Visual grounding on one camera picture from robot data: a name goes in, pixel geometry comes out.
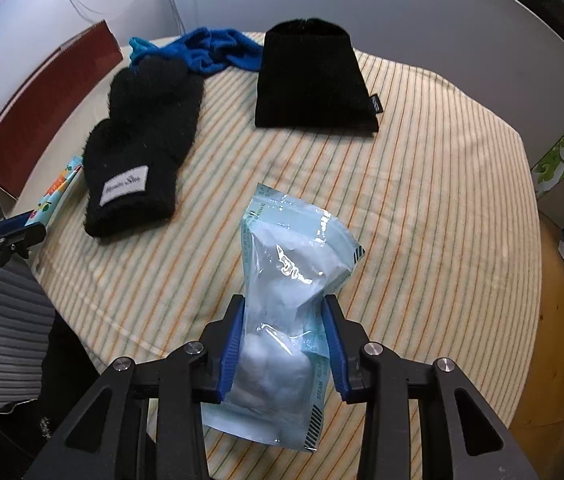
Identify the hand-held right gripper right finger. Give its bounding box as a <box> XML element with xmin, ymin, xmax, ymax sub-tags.
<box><xmin>323</xmin><ymin>294</ymin><xmax>530</xmax><ymax>480</ymax></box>

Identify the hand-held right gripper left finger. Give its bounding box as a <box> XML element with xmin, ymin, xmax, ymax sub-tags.
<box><xmin>22</xmin><ymin>294</ymin><xmax>247</xmax><ymax>480</ymax></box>

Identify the clear bag of cotton balls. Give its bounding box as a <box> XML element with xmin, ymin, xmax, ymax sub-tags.
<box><xmin>201</xmin><ymin>183</ymin><xmax>367</xmax><ymax>453</ymax></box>

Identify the red cardboard box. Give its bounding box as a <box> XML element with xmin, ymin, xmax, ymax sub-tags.
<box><xmin>0</xmin><ymin>20</ymin><xmax>124</xmax><ymax>198</ymax></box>

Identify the black fuzzy hat white label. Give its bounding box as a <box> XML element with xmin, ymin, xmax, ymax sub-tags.
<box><xmin>82</xmin><ymin>57</ymin><xmax>205</xmax><ymax>238</ymax></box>

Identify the blue cloth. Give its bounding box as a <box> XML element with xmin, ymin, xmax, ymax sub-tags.
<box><xmin>128</xmin><ymin>27</ymin><xmax>265</xmax><ymax>77</ymax></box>

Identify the black drawstring pouch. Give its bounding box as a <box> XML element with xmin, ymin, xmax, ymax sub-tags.
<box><xmin>253</xmin><ymin>17</ymin><xmax>380</xmax><ymax>133</ymax></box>

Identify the grey striped cloth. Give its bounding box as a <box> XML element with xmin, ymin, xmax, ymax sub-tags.
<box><xmin>0</xmin><ymin>255</ymin><xmax>58</xmax><ymax>418</ymax></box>

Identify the colourful light blue packet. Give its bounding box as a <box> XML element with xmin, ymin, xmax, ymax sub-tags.
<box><xmin>27</xmin><ymin>156</ymin><xmax>84</xmax><ymax>226</ymax></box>

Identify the yellow striped blanket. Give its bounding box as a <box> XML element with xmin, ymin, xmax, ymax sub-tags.
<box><xmin>12</xmin><ymin>32</ymin><xmax>542</xmax><ymax>480</ymax></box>

